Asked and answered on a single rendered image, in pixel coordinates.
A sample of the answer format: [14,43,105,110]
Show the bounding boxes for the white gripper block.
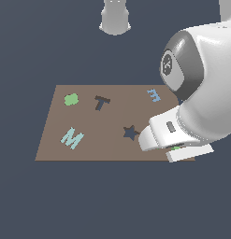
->
[166,144,215,163]

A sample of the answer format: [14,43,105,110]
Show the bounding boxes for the brown flat board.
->
[35,84,196,162]

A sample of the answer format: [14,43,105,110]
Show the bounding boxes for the blue letter E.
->
[147,88,162,103]

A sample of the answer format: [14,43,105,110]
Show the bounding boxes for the dark brown letter T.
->
[94,95,111,112]

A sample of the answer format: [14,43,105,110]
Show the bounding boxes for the light teal letter M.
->
[60,126,85,150]

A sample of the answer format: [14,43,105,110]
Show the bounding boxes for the green round shape piece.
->
[64,92,79,107]

